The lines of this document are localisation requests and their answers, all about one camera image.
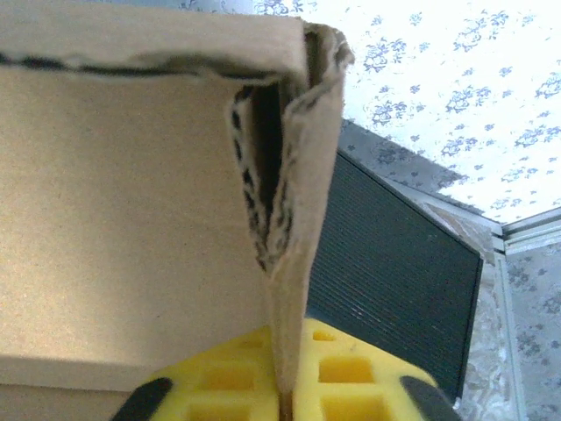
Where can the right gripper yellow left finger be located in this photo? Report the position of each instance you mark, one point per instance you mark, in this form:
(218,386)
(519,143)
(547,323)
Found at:
(219,381)

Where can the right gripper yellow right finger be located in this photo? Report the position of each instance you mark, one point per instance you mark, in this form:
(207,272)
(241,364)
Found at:
(350,381)

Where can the brown cardboard mailer box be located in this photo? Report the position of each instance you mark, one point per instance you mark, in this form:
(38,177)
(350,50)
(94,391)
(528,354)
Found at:
(131,197)

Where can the black ribbed metal-cornered case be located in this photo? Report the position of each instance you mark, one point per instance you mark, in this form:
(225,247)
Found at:
(394,263)

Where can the aluminium table side rail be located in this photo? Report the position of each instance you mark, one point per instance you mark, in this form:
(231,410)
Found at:
(510,333)

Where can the aluminium corner post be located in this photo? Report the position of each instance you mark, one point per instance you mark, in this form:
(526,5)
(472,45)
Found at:
(530,230)

